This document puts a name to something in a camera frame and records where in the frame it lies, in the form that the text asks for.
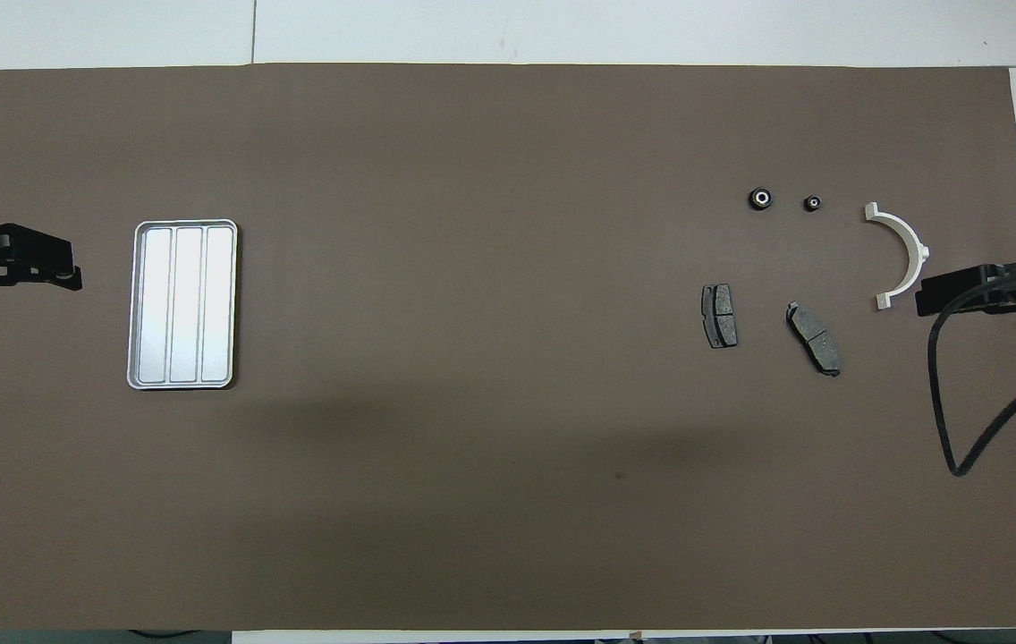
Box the silver metal tray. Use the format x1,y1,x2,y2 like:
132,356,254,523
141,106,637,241
126,219,239,391

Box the long dark brake pad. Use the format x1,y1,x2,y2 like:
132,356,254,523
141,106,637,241
785,302,842,377

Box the short dark brake pad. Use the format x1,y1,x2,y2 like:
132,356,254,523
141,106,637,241
701,284,739,349

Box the brown table mat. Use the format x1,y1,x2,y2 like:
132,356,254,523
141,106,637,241
0,63,1016,631

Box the white semicircular bracket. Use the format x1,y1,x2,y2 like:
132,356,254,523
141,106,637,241
864,202,931,311

